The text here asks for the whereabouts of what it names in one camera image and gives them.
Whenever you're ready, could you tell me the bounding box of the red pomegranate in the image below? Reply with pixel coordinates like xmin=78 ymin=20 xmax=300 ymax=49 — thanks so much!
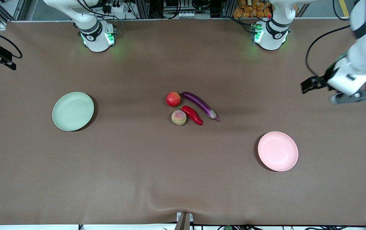
xmin=166 ymin=91 xmax=182 ymax=108

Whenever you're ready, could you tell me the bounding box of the pink plate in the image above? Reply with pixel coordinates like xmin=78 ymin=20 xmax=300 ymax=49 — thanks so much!
xmin=258 ymin=131 xmax=299 ymax=172

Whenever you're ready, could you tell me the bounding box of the pile of orange snack bags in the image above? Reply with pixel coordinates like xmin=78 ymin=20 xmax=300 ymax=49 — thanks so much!
xmin=233 ymin=0 xmax=273 ymax=18

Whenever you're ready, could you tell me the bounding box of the brown table mat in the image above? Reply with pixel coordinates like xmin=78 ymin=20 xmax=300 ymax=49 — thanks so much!
xmin=0 ymin=19 xmax=366 ymax=226

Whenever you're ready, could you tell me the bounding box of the metal bracket at table edge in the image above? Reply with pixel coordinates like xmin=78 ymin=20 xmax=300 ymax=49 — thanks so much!
xmin=176 ymin=212 xmax=194 ymax=230

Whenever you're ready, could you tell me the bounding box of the long purple eggplant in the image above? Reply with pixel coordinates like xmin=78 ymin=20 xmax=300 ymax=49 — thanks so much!
xmin=181 ymin=92 xmax=221 ymax=122

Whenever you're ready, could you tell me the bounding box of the red chili pepper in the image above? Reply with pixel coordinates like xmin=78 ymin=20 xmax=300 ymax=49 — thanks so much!
xmin=179 ymin=105 xmax=204 ymax=126

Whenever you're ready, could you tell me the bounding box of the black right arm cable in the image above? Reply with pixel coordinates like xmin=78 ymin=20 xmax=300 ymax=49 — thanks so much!
xmin=0 ymin=29 xmax=23 ymax=60

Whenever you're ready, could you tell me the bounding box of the light green plate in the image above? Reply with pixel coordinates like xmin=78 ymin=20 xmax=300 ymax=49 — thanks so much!
xmin=52 ymin=92 xmax=94 ymax=132

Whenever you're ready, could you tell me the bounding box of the yellow pink peach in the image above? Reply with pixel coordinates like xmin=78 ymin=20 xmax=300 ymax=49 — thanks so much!
xmin=171 ymin=110 xmax=187 ymax=126

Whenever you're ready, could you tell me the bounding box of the white power strip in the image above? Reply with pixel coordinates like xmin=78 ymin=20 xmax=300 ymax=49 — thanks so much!
xmin=101 ymin=0 xmax=130 ymax=14

